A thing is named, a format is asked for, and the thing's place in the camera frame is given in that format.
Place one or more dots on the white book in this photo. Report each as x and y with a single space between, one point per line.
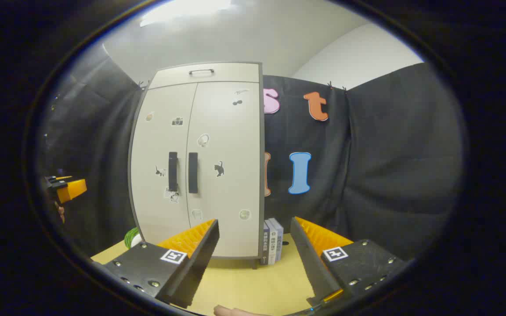
272 243

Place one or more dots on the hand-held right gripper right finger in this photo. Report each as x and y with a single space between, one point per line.
310 259

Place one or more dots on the black backdrop cloth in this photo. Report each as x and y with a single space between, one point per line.
389 166

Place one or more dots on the dark blue book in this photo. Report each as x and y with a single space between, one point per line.
265 245

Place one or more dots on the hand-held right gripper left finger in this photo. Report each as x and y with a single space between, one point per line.
200 259

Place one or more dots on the green white roll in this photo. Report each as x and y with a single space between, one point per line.
131 238

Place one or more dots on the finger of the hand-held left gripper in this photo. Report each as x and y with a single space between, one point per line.
73 188
55 182

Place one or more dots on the white cabinet door headphone sticker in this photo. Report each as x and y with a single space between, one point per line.
231 175

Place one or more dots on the white cabinet drawer front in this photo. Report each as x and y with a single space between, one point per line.
235 74

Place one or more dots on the white double-door shoe cabinet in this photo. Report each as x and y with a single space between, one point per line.
262 175

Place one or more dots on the white cabinet door camera sticker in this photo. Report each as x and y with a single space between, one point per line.
156 140

